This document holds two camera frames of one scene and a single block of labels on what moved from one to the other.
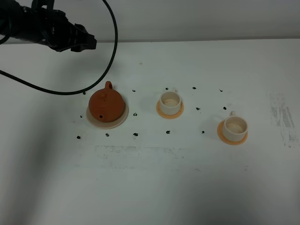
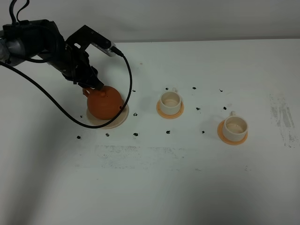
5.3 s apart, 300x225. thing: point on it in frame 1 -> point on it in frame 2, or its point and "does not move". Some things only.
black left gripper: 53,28 -> 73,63
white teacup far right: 235,127 does not move
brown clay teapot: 107,105 does not move
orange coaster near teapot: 169,116 does not move
